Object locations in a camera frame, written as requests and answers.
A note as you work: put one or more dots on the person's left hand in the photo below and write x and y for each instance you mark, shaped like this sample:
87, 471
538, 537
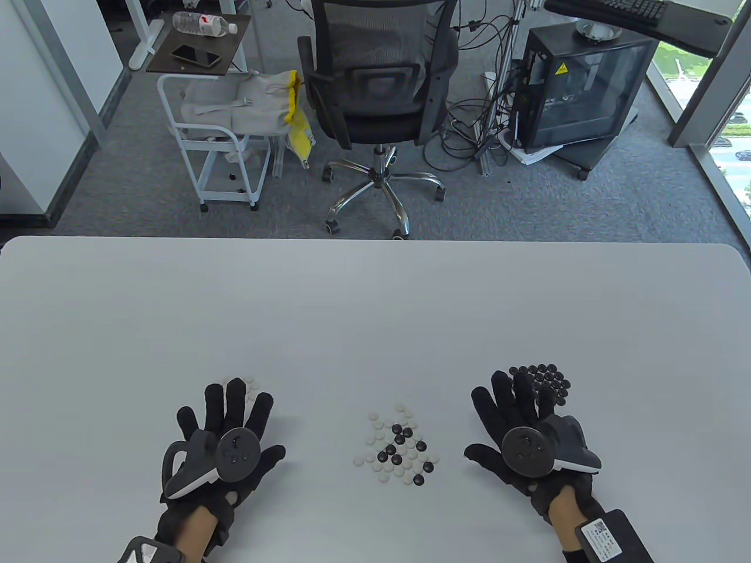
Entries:
253, 472

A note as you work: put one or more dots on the person's right hand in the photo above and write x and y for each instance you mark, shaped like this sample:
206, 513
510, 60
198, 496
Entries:
519, 404

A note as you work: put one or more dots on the cluster of black go stones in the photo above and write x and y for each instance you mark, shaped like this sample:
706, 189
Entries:
551, 375

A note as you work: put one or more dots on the cluster of white go stones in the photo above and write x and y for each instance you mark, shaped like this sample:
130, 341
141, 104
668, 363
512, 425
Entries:
252, 384

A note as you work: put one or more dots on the pile of mixed go stones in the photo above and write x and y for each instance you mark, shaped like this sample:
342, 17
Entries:
418, 480

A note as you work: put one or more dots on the person's right forearm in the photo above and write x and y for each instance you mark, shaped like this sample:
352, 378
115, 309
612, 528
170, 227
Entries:
566, 516

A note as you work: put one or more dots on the black and white VR controller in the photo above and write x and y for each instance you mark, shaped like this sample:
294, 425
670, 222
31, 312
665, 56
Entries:
528, 451
237, 454

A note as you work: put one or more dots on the black cross-braced wrist module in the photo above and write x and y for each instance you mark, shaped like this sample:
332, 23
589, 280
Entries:
148, 553

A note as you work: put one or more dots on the black labelled wrist box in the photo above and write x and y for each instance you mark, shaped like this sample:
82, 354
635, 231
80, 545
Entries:
616, 536

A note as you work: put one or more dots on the white papers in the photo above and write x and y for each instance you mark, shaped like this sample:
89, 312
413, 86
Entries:
531, 157

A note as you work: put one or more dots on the dark rolling computer stand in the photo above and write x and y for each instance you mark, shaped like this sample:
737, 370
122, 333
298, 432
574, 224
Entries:
587, 155

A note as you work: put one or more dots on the black computer tower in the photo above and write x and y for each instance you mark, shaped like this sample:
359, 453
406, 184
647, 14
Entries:
587, 88

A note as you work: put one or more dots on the white power strip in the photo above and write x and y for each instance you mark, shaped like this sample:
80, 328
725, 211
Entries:
489, 76

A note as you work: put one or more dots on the white metal cart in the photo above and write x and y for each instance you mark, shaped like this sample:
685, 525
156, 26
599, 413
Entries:
199, 136

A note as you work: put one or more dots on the yellow plastic bag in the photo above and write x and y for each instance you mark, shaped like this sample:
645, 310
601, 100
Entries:
299, 129

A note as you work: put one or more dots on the black mesh office chair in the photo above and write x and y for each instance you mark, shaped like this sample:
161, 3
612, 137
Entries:
375, 88

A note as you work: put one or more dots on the grey fabric bag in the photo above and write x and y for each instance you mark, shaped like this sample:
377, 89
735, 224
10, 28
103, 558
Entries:
252, 105

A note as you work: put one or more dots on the silver bowl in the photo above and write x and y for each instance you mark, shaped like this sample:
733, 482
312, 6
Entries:
598, 30

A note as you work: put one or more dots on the black keyboard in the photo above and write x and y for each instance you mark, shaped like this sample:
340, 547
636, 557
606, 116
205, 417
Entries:
622, 9

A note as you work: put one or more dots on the brown side table top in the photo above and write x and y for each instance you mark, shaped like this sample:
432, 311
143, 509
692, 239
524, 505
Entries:
234, 53

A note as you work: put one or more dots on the black smartphone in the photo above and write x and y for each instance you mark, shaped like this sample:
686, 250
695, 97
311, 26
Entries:
196, 56

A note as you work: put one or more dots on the white desk leg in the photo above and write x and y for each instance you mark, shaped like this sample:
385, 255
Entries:
144, 50

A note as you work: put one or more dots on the clear plastic water bottle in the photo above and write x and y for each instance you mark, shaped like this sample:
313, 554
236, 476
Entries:
199, 23

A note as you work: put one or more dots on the aluminium frame post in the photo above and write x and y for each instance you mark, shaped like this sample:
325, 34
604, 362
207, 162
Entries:
518, 7

